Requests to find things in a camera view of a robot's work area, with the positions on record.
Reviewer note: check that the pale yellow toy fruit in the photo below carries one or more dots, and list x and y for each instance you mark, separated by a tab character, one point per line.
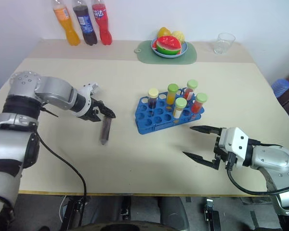
179	36

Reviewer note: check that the dark grey rounded shape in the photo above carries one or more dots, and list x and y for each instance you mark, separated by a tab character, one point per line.
173	214

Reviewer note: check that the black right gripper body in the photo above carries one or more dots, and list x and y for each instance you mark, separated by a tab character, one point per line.
220	154

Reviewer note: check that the beige table mat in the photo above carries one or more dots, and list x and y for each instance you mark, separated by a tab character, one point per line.
135	156

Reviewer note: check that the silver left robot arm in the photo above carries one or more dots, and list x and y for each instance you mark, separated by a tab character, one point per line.
53	91

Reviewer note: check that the toy watermelon slice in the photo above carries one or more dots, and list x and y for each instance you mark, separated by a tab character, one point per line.
169	44

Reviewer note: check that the green placemat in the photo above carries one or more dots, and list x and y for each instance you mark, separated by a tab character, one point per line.
144	55

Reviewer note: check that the clear drinking glass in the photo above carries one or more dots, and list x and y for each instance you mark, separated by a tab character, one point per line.
222	45

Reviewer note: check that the blue test tube rack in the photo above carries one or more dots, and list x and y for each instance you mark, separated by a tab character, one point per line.
147	120

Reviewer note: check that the yellow toy pear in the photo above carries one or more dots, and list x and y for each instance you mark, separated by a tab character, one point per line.
164	32

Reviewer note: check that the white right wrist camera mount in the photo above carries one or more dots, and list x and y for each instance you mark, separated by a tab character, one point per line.
234	142

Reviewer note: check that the dark cola bottle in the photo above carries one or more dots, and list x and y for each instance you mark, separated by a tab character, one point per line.
85	24

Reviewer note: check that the red soda bottle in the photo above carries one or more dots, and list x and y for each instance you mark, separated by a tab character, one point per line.
102	24

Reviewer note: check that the green-capped orange test tube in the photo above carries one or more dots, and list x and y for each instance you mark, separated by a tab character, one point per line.
171	96

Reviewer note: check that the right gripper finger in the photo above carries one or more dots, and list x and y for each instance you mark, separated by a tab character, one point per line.
204	130
198	158

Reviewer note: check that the blue plastic stool stack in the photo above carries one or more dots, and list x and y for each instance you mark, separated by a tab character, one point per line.
280	87

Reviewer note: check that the light blue plate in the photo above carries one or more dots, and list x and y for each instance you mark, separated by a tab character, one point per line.
169	56

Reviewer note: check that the green-capped red test tube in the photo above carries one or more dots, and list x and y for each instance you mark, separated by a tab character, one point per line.
197	106
189	92

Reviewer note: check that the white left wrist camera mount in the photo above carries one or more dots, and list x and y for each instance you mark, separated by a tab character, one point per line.
85	91

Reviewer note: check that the yellow-capped purple test tube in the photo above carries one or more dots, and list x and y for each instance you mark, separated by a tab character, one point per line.
153	101

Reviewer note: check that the dark purple test tube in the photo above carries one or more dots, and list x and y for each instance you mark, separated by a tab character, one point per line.
105	130

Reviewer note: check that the green-capped yellow test tube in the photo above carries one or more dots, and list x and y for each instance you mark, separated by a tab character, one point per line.
178	110

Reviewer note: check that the orange soda bottle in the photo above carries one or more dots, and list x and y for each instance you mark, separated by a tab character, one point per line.
68	26

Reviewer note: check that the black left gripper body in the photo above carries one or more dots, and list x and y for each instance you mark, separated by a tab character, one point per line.
92	111

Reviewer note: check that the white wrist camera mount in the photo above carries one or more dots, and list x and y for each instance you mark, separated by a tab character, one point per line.
85	91
234	142

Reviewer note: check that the black metal frame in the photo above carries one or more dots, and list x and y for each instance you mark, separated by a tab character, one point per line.
73	211
212	214
125	207

